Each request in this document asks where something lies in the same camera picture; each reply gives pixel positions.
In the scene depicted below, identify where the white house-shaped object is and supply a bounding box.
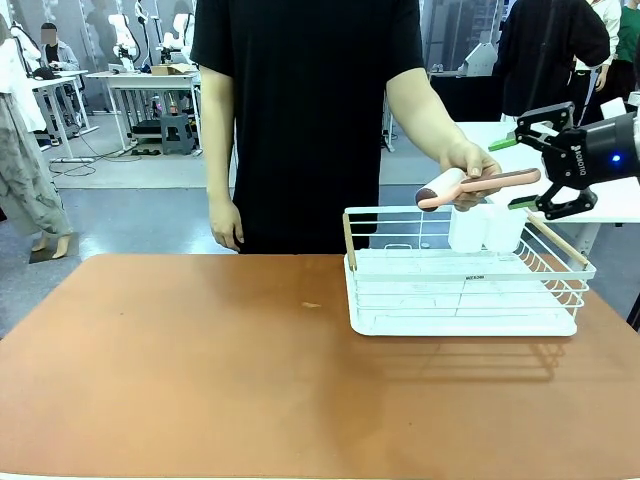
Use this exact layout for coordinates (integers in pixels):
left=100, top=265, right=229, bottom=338
left=456, top=41, right=499, bottom=78

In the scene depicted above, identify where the white wire dish rack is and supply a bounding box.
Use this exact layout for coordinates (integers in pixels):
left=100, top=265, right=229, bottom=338
left=342, top=205, right=598, bottom=338

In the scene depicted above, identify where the person's left forearm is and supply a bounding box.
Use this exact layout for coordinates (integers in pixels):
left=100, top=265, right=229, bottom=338
left=385, top=66, right=472, bottom=162

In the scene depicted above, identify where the bystander in black top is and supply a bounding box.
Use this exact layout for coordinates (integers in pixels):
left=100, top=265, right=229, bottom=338
left=498, top=0, right=612, bottom=122

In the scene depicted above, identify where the person's left hand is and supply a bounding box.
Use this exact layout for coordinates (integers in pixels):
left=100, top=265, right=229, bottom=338
left=439, top=139, right=503, bottom=213

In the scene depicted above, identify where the grey plastic step stool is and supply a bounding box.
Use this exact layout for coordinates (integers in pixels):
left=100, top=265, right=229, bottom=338
left=160, top=113, right=196, bottom=157

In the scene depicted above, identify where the person's right forearm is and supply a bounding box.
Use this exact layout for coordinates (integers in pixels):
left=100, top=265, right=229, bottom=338
left=198, top=63, right=239, bottom=206

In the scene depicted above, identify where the person's black t-shirt torso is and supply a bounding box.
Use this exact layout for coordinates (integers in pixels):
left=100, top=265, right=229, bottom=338
left=189, top=0, right=427, bottom=256

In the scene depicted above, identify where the bystander in white shirt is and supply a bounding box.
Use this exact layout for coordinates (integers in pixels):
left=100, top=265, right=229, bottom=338
left=572, top=0, right=623, bottom=126

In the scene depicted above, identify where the pink lint roller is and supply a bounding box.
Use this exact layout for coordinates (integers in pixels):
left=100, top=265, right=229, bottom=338
left=415, top=167, right=543, bottom=213

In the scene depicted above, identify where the bystander in green top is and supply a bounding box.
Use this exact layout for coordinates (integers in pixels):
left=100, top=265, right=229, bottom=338
left=610, top=0, right=640, bottom=104

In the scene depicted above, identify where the white side table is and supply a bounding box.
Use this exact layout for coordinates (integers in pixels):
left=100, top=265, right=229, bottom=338
left=451, top=120, right=640, bottom=262

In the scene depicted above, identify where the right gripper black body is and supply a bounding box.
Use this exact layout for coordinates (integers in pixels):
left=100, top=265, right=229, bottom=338
left=541, top=126, right=605, bottom=191

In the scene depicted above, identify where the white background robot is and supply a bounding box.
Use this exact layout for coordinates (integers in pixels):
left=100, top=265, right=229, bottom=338
left=106, top=11, right=140, bottom=72
left=157, top=11, right=196, bottom=65

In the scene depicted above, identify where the cardboard box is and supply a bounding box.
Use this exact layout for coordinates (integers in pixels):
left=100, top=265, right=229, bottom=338
left=150, top=62, right=197, bottom=77

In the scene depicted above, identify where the white desk with seated person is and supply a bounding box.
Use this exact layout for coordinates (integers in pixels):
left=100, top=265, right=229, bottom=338
left=29, top=69, right=100, bottom=162

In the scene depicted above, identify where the person's right hand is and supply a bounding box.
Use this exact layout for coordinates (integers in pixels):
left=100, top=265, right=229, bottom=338
left=207, top=198, right=246, bottom=253

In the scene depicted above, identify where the mannequin base plate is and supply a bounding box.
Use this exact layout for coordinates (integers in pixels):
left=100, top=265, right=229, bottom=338
left=28, top=243, right=82, bottom=265

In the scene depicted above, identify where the white desk with box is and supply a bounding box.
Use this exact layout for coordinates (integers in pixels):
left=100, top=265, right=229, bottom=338
left=85, top=69, right=202, bottom=152

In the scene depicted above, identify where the seated person in grey jacket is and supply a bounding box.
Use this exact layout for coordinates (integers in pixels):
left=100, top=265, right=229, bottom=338
left=38, top=21, right=82, bottom=72

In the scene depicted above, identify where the translucent white plastic cup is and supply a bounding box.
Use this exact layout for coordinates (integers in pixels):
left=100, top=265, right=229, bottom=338
left=447, top=204, right=489, bottom=254
left=482, top=203, right=529, bottom=254

